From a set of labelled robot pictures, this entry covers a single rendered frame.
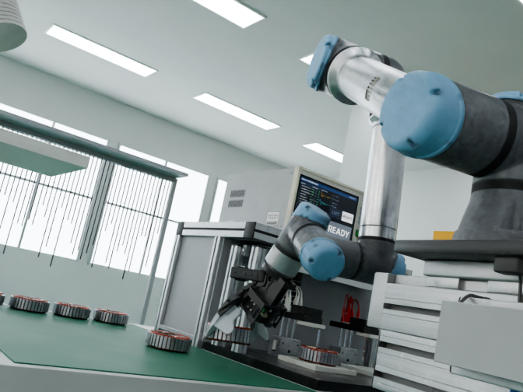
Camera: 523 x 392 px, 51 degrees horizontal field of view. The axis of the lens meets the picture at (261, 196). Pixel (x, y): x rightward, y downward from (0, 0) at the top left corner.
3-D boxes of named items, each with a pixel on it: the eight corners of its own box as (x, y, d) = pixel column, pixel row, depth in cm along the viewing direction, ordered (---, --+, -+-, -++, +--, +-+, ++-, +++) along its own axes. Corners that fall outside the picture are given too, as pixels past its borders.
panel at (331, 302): (361, 364, 193) (375, 279, 199) (202, 341, 156) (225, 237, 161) (359, 363, 194) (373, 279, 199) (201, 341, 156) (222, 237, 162)
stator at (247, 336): (262, 348, 122) (265, 330, 123) (224, 342, 115) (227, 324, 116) (229, 341, 130) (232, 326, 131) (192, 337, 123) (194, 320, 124)
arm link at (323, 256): (369, 255, 103) (348, 231, 113) (315, 242, 99) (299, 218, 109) (353, 292, 105) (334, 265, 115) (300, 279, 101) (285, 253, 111)
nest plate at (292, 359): (356, 376, 146) (356, 371, 146) (314, 370, 137) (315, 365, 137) (317, 364, 158) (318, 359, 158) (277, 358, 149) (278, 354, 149)
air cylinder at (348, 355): (355, 367, 173) (358, 349, 174) (338, 365, 169) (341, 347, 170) (343, 364, 177) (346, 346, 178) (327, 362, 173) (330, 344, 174)
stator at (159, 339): (135, 343, 134) (139, 328, 135) (159, 344, 145) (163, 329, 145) (175, 353, 130) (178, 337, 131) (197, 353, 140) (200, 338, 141)
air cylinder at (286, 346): (297, 359, 159) (301, 340, 160) (278, 356, 155) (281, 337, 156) (286, 356, 163) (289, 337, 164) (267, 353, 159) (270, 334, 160)
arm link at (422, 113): (533, 109, 73) (374, 50, 122) (440, 73, 69) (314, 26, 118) (490, 190, 77) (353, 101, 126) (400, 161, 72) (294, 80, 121)
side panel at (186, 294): (205, 349, 157) (228, 239, 163) (195, 348, 156) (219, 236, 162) (160, 333, 180) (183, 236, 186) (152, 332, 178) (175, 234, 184)
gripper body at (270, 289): (248, 327, 114) (279, 279, 111) (229, 301, 120) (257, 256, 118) (274, 331, 119) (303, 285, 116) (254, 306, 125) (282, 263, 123)
